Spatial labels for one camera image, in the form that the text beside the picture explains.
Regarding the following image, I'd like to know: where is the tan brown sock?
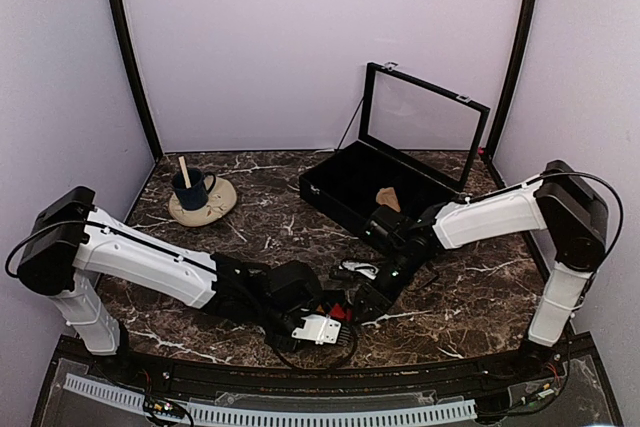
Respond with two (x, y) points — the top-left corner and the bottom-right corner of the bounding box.
(376, 187), (401, 213)

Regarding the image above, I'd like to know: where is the black argyle sock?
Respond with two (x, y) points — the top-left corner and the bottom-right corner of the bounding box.
(312, 299), (353, 323)

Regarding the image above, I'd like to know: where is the black glass-lid display box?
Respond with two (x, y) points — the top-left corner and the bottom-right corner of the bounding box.
(299, 62), (490, 252)

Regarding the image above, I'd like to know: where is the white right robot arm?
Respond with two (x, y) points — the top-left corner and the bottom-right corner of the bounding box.
(352, 160), (619, 381)

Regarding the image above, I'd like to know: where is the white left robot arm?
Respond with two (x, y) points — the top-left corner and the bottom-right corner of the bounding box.
(5, 186), (357, 383)

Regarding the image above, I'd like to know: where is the beige ceramic saucer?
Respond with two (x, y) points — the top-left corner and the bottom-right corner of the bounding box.
(168, 176), (237, 227)

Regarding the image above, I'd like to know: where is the dark blue mug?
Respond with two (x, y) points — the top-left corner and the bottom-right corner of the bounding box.
(171, 168), (216, 211)

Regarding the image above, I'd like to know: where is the wooden stir stick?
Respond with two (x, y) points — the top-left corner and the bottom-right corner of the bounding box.
(178, 156), (192, 189)

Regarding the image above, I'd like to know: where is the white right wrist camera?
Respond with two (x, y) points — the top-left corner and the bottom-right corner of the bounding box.
(339, 260), (379, 280)

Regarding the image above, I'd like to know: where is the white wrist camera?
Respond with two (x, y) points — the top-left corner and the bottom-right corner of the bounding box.
(291, 314), (341, 345)
(339, 260), (379, 280)

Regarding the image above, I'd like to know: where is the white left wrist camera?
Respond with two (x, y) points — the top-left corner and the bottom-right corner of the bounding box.
(291, 314), (341, 345)

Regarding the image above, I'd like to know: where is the white slotted cable duct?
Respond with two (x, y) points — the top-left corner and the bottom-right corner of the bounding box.
(63, 374), (477, 426)

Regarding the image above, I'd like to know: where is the black table edge rail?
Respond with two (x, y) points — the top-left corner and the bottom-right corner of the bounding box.
(89, 350), (567, 396)

